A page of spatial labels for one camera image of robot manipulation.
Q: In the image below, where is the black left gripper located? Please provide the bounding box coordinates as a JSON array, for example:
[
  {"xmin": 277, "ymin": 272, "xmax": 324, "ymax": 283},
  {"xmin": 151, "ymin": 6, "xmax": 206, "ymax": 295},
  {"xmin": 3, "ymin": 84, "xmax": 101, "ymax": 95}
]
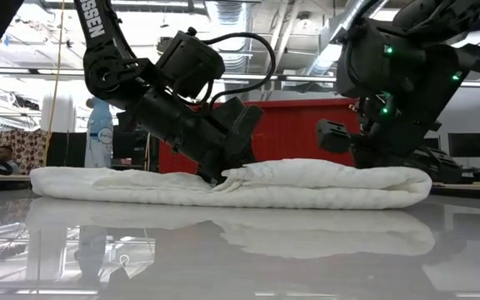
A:
[{"xmin": 117, "ymin": 89, "xmax": 265, "ymax": 184}]

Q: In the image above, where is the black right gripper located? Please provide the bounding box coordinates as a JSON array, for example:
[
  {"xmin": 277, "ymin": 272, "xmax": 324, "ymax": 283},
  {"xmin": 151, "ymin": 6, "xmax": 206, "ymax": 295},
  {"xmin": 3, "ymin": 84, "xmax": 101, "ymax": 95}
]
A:
[{"xmin": 350, "ymin": 120, "xmax": 464, "ymax": 184}]

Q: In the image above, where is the white textured towel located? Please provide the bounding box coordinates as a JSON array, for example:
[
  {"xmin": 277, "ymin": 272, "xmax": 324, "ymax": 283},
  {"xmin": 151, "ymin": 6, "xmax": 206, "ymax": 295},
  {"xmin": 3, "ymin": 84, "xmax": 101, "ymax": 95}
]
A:
[{"xmin": 29, "ymin": 157, "xmax": 433, "ymax": 211}]

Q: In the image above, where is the red plastic bin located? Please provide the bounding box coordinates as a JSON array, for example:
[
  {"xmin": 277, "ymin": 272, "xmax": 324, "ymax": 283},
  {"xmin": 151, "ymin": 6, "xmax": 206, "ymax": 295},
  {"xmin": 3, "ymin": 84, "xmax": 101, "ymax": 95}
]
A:
[{"xmin": 158, "ymin": 98, "xmax": 362, "ymax": 174}]

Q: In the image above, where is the long light bar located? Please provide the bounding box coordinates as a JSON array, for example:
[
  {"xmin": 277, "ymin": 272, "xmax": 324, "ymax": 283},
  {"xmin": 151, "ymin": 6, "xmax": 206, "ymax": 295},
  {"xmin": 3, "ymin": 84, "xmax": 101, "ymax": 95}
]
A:
[{"xmin": 0, "ymin": 66, "xmax": 480, "ymax": 89}]

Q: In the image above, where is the black display panel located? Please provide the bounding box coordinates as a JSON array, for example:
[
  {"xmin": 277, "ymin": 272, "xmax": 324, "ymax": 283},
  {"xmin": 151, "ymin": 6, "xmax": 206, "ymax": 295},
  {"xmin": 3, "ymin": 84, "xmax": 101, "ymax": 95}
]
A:
[{"xmin": 47, "ymin": 132, "xmax": 86, "ymax": 168}]

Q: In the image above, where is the floral patterned cloth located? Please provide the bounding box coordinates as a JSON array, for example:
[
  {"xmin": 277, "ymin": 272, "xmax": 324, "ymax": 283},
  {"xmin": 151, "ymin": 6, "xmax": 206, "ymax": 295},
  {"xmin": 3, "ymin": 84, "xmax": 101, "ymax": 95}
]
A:
[{"xmin": 0, "ymin": 128, "xmax": 53, "ymax": 175}]

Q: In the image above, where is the person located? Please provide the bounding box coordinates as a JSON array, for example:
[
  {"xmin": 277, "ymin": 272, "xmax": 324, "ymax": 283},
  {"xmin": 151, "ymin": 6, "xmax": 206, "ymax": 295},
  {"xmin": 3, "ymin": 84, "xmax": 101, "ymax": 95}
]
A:
[{"xmin": 0, "ymin": 145, "xmax": 21, "ymax": 175}]

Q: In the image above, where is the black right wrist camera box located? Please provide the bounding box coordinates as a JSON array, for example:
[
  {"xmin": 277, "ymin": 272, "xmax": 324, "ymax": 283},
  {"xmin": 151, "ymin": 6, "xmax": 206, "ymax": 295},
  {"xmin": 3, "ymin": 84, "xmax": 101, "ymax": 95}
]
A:
[{"xmin": 315, "ymin": 118, "xmax": 353, "ymax": 154}]

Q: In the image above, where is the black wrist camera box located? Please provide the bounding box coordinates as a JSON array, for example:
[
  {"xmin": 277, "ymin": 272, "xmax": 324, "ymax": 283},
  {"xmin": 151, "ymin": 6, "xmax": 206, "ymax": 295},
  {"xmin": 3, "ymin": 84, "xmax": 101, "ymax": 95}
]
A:
[
  {"xmin": 155, "ymin": 27, "xmax": 227, "ymax": 100},
  {"xmin": 315, "ymin": 118, "xmax": 353, "ymax": 154}
]

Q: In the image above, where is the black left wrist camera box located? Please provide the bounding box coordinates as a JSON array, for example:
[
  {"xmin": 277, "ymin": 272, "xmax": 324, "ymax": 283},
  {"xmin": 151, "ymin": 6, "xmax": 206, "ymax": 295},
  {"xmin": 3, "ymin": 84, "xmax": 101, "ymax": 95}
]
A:
[{"xmin": 155, "ymin": 27, "xmax": 227, "ymax": 100}]

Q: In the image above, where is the black wall monitor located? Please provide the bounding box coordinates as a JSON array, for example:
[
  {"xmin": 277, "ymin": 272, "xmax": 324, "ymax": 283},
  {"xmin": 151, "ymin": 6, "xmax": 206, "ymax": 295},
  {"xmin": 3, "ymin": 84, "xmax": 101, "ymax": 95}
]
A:
[{"xmin": 447, "ymin": 132, "xmax": 480, "ymax": 158}]

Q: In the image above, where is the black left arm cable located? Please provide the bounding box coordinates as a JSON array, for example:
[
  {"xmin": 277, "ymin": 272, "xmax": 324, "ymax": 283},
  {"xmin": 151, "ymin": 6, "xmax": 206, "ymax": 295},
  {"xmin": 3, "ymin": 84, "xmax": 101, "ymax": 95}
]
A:
[{"xmin": 200, "ymin": 31, "xmax": 278, "ymax": 112}]

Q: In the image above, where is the narrow silver ventilation duct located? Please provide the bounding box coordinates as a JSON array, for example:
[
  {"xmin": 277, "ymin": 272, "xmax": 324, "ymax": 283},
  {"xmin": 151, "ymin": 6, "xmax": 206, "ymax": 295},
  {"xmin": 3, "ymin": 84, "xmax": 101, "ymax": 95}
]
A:
[{"xmin": 302, "ymin": 0, "xmax": 374, "ymax": 78}]

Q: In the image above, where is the wide silver ventilation duct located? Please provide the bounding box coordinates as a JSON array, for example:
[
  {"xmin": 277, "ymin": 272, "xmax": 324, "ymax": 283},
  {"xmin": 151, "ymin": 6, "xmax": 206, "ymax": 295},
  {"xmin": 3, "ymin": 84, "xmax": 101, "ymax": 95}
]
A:
[{"xmin": 204, "ymin": 0, "xmax": 253, "ymax": 74}]

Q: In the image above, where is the yellow hanging rope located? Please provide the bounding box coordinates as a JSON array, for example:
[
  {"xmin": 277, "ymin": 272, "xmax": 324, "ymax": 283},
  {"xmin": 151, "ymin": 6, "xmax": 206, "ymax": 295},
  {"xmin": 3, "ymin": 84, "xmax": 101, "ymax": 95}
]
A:
[{"xmin": 42, "ymin": 0, "xmax": 67, "ymax": 168}]

